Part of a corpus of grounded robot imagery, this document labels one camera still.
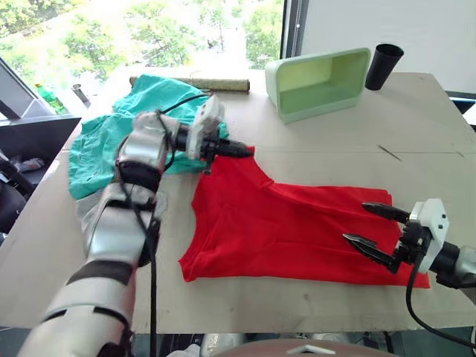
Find teal shorts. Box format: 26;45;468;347
66;74;231;200

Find red t-shirt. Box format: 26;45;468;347
177;146;431;290

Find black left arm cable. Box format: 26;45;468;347
118;92;217;357

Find black side table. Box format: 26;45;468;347
0;115;83;189

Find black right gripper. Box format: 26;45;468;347
341;202;433;275

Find dark window frame post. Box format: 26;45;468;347
280;0;310;60

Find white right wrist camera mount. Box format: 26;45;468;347
408;198;451;274

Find brown rolled mat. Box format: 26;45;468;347
129;75;251;95

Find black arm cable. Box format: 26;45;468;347
405;256;476;350
118;92;217;357

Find light green plastic bin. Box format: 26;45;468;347
264;47;372;125

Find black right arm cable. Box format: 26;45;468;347
405;256;476;350

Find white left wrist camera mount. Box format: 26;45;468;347
185;94;226;161

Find green plastic bottle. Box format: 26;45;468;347
34;83;70;115

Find black plastic cup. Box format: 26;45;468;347
364;43;405;92

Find small dark metal tool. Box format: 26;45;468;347
71;83;92;109

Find black office chair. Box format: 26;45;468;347
0;150;37;235

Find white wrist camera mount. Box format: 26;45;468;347
408;198;451;274
185;94;226;161

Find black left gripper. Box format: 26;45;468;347
200;135;256;176

